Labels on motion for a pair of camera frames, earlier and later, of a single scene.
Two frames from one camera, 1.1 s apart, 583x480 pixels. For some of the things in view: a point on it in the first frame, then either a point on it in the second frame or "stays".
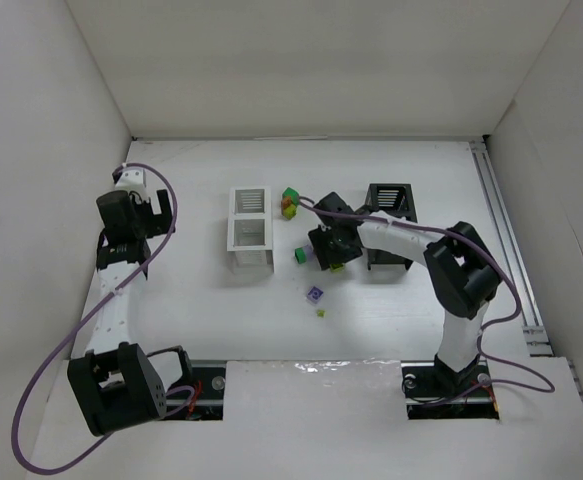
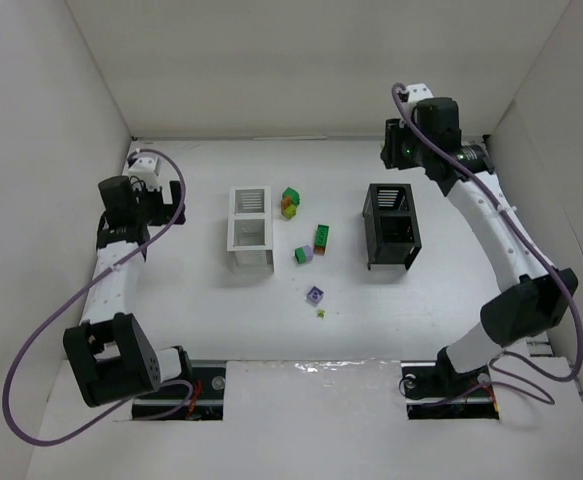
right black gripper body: (328, 251) -> (393, 145)
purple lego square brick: (314, 294) stays
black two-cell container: (396, 200) stays
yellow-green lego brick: (289, 212) stays
